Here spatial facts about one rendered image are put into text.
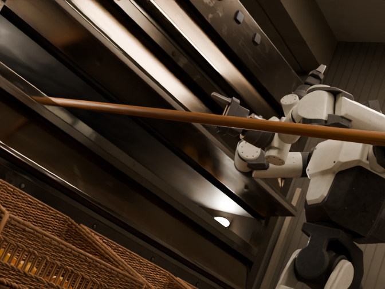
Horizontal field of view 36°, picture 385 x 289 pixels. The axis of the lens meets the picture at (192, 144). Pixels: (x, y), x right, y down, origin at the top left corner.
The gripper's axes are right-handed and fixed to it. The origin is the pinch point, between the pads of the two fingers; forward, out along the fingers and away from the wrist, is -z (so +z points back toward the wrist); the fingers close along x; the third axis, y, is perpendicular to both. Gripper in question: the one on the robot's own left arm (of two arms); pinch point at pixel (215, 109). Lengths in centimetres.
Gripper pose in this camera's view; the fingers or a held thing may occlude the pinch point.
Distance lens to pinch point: 177.8
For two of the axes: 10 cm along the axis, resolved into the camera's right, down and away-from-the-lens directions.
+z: 8.8, 4.4, 1.8
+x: -3.8, 8.8, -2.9
